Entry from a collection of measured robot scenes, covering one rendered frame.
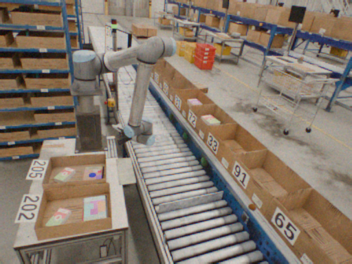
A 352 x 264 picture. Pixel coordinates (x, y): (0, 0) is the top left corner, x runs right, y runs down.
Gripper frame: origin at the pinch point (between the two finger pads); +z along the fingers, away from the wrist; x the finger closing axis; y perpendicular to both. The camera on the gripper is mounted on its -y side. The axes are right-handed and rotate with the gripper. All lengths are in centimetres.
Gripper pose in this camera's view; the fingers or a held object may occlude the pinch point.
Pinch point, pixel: (114, 132)
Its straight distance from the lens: 198.7
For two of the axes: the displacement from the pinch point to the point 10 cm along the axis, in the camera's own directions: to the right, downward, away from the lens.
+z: -8.6, -2.3, 4.6
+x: -1.7, -7.2, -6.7
